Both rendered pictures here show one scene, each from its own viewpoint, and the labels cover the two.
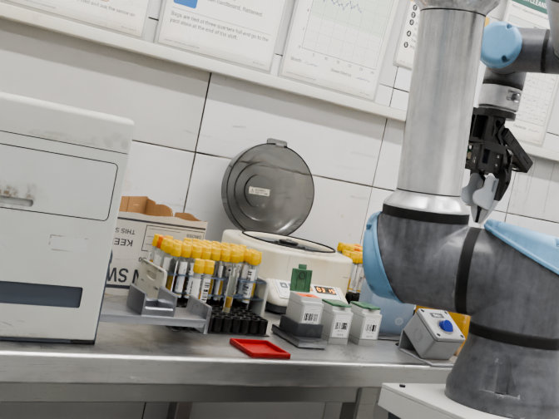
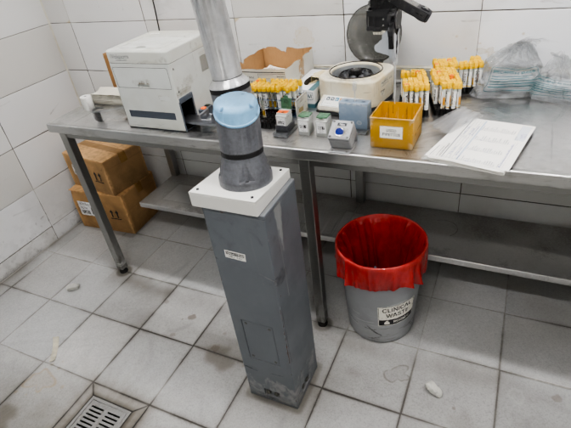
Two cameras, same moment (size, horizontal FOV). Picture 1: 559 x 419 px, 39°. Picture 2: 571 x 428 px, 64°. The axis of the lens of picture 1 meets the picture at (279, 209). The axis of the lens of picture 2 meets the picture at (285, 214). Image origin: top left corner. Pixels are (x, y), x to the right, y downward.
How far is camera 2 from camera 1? 153 cm
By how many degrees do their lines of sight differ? 65
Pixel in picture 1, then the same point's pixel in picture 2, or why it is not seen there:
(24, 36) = not seen: outside the picture
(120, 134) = (162, 57)
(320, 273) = (349, 91)
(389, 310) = (351, 116)
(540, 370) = (226, 168)
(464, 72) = (200, 19)
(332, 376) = (270, 152)
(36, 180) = (147, 78)
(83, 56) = not seen: outside the picture
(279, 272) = (328, 91)
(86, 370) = (177, 142)
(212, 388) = not seen: hidden behind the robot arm
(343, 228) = (459, 44)
